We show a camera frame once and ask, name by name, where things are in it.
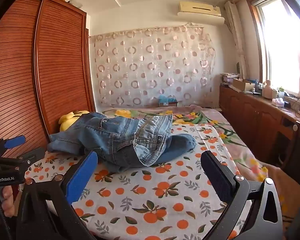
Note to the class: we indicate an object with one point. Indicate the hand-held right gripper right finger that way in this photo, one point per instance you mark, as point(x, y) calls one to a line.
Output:
point(218, 177)

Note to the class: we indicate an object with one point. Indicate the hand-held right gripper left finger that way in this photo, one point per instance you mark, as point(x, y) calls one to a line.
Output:
point(81, 180)

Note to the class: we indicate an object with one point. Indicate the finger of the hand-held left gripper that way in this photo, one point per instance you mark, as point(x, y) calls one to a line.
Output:
point(15, 141)
point(32, 157)

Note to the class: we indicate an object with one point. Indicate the blue denim pants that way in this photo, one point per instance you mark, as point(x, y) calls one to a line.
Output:
point(120, 135)

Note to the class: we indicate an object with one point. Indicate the person's left hand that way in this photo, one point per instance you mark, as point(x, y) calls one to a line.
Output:
point(8, 201)

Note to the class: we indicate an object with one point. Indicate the yellow plush toy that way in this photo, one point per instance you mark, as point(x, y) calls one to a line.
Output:
point(67, 121)

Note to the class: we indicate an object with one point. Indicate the floral blanket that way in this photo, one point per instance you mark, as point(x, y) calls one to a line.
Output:
point(215, 120)

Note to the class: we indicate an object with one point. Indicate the orange-print white bed sheet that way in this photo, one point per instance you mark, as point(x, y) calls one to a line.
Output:
point(152, 192)

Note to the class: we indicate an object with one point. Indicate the long wooden cabinet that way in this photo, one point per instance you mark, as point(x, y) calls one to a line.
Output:
point(247, 112)

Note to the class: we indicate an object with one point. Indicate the slatted wooden wardrobe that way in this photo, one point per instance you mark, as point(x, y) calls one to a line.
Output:
point(52, 67)

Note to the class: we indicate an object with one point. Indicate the small cardboard box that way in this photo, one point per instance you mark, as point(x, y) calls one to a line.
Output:
point(168, 103)

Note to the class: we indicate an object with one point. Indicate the round silver knob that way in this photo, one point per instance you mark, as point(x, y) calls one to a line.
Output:
point(295, 127)

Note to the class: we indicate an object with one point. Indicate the open cardboard box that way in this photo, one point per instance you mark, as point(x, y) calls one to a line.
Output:
point(242, 85)

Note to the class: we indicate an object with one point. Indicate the white tissue pack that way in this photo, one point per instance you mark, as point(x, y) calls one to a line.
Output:
point(278, 102)

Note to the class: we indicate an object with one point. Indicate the pale pink bottle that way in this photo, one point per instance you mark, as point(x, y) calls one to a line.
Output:
point(267, 90)

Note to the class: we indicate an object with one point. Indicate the white cup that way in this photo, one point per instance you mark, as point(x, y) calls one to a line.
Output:
point(275, 93)

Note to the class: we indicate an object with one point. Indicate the green-lid bottle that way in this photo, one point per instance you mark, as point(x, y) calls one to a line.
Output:
point(281, 93)

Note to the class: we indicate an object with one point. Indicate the sheer circle-pattern curtain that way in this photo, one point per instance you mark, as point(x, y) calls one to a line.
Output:
point(152, 67)

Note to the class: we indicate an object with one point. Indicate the white window curtain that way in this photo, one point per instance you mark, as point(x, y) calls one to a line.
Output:
point(236, 35)

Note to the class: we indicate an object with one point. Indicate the window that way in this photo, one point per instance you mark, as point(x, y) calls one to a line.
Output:
point(282, 42)

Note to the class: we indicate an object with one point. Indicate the wall air conditioner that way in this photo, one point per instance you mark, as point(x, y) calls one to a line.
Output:
point(200, 10)

